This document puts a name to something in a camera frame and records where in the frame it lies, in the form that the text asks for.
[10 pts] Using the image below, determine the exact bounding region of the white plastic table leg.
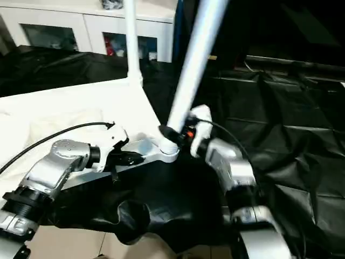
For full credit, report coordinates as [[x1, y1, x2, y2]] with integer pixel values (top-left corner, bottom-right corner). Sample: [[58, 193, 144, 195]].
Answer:
[[160, 0, 230, 158], [123, 0, 144, 88]]

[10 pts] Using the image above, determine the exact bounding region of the black work mat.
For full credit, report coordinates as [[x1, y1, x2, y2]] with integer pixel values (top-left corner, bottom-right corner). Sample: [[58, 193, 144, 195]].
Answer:
[[0, 44, 345, 257]]

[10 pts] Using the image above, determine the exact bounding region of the dark low shelf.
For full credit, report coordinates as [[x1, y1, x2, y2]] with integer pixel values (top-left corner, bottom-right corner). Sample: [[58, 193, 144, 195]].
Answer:
[[245, 54, 345, 71]]

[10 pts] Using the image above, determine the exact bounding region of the black crumpled bag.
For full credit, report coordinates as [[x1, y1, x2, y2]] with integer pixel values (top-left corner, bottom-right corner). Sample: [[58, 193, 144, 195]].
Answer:
[[100, 0, 125, 10]]

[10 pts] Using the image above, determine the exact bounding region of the white cabinet with glass doors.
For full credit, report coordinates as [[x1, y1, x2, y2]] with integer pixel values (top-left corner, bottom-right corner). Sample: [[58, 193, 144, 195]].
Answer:
[[0, 0, 177, 63]]

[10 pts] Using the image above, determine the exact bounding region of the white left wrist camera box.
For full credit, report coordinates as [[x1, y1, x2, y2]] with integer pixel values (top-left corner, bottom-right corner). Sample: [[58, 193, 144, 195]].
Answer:
[[96, 125, 131, 173]]

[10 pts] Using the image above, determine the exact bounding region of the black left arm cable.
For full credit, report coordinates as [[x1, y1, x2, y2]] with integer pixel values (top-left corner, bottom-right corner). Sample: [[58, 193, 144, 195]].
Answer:
[[0, 122, 116, 176]]

